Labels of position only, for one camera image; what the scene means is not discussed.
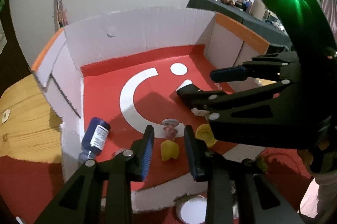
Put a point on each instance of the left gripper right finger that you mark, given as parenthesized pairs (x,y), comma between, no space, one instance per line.
(196,150)

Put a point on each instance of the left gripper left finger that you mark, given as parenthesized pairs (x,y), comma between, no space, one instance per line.
(141,160)

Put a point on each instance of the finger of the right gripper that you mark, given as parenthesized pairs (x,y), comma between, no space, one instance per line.
(231,74)
(204,98)

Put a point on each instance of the black roll with white paper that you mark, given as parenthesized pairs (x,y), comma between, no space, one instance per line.
(187,87)

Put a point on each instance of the yellow plastic cap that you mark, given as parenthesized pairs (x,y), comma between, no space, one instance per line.
(205,133)

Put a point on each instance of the pink and yellow toy figure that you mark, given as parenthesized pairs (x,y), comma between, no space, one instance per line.
(169,149)

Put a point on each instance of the dark blue bottle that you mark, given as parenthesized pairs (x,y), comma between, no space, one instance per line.
(94,139)

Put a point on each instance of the dark green side table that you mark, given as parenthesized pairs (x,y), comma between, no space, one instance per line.
(266,30)

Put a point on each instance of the white round lid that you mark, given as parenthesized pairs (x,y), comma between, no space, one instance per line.
(192,209)

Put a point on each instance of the red and white cardboard box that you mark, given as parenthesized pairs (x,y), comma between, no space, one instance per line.
(124,67)

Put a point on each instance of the wooden table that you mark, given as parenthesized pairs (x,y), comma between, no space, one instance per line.
(31,131)

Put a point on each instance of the red woven mat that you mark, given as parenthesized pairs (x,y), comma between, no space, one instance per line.
(27,187)

